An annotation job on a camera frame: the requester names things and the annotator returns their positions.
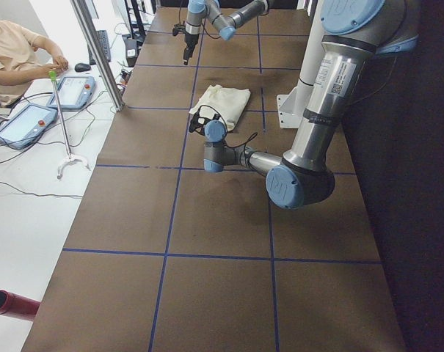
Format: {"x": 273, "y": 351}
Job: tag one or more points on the near blue teach pendant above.
{"x": 27, "y": 126}

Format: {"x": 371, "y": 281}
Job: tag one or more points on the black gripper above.
{"x": 188, "y": 39}
{"x": 207, "y": 119}

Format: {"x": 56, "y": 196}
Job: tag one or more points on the aluminium frame post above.
{"x": 88, "y": 29}

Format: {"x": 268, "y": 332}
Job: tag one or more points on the red cylinder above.
{"x": 16, "y": 306}

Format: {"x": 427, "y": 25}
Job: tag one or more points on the cream long-sleeve cat shirt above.
{"x": 229, "y": 103}

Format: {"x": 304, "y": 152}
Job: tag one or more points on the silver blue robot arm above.
{"x": 343, "y": 37}
{"x": 201, "y": 12}

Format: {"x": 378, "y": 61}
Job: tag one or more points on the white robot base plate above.
{"x": 290, "y": 108}

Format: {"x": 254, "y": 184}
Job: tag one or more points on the seated person beige shirt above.
{"x": 25, "y": 56}

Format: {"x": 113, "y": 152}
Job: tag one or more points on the metal reacher grabber tool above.
{"x": 70, "y": 158}

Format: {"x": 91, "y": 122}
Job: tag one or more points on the far blue teach pendant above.
{"x": 74, "y": 91}

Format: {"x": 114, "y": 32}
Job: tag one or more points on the black computer mouse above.
{"x": 82, "y": 67}

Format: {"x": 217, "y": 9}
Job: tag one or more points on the blue teach pendant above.
{"x": 27, "y": 126}
{"x": 74, "y": 91}

